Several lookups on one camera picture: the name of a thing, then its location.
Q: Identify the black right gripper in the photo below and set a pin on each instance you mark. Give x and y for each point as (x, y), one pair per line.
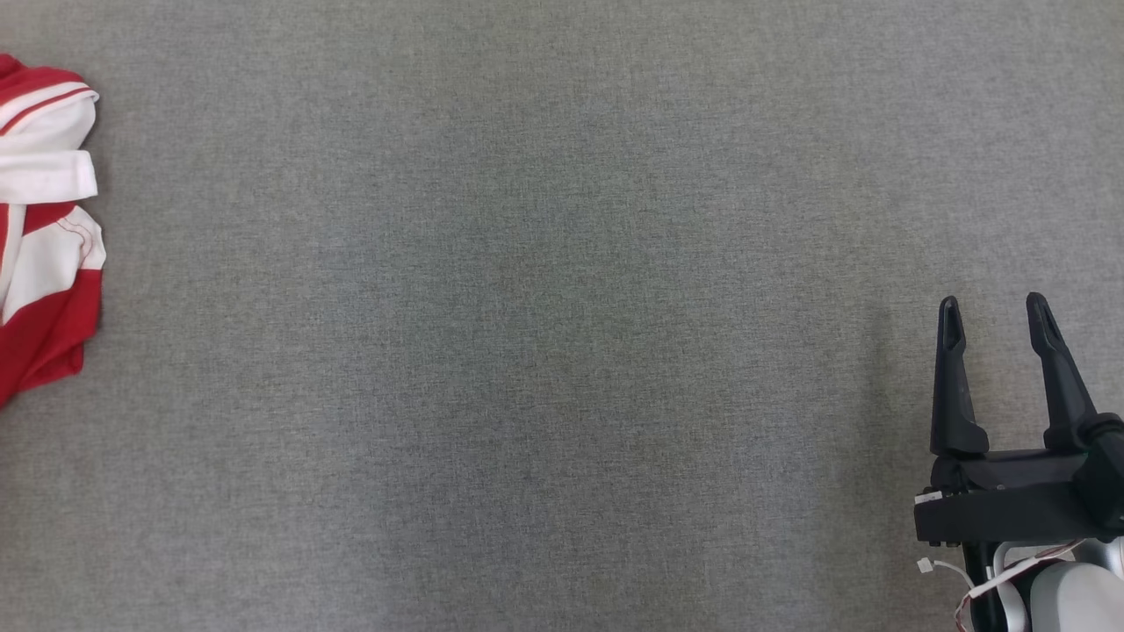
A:
(1019, 505)

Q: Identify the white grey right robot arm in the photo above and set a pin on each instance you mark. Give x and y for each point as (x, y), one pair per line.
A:
(1080, 597)

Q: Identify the red and white garment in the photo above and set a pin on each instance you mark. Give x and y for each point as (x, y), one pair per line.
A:
(44, 254)

